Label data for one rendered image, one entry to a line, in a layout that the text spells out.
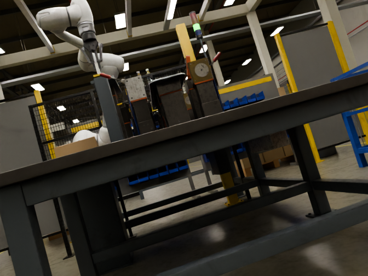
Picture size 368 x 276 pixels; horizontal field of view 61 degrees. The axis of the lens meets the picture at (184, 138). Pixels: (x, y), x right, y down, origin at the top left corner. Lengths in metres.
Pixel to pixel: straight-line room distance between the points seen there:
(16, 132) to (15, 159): 0.34
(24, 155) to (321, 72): 4.35
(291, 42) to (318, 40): 0.45
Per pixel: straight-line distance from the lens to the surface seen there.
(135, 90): 1.65
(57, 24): 1.92
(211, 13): 7.28
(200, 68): 1.68
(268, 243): 1.20
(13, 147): 4.54
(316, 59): 5.32
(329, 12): 9.80
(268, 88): 5.15
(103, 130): 2.48
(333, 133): 5.18
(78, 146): 2.35
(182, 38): 3.55
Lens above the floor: 0.58
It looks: 4 degrees up
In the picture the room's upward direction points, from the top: 17 degrees counter-clockwise
